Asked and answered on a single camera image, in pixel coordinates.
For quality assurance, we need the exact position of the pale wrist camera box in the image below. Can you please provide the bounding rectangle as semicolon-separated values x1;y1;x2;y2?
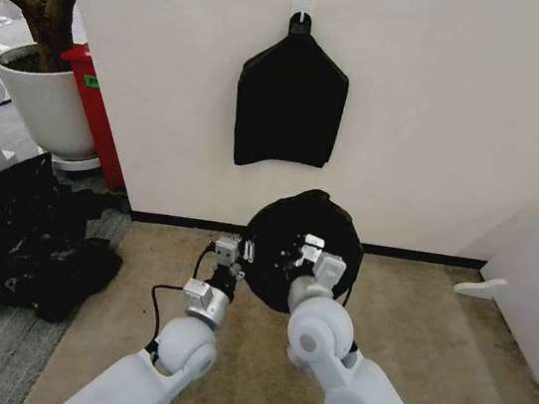
300;232;329;264
211;235;243;267

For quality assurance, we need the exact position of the pile of black garbage bags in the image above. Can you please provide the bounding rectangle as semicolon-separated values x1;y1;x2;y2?
0;146;138;349

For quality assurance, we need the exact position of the white standing board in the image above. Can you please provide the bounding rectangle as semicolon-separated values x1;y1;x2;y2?
461;189;539;404

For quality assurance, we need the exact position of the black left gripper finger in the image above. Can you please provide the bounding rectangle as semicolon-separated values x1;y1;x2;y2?
239;240;259;265

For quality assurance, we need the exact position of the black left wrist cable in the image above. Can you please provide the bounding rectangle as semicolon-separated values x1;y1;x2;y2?
192;244;218;287

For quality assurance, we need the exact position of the white pot saucer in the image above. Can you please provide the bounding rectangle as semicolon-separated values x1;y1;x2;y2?
47;145;104;177

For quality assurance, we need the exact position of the white board foot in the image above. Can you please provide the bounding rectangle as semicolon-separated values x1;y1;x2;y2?
451;272;509;302

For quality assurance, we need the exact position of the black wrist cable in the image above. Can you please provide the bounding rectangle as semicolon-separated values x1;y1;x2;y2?
192;244;218;287
337;271;359;308

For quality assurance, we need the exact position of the black bag hanging on hook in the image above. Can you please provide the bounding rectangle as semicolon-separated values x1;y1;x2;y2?
227;3;360;180

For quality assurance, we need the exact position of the white wall hook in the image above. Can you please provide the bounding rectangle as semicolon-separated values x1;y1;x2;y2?
288;0;315;26

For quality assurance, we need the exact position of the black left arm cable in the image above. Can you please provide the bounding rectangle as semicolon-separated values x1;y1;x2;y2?
143;283;191;351

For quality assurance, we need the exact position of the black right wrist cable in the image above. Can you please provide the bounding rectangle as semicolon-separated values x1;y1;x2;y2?
337;271;359;308

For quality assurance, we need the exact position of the round bin with black bag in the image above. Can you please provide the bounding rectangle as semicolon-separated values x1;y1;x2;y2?
233;180;373;324

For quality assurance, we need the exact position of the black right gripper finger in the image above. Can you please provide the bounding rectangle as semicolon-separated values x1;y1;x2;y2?
280;237;309;271

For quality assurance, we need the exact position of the white plant pot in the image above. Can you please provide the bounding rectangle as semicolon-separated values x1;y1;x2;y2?
0;39;113;163

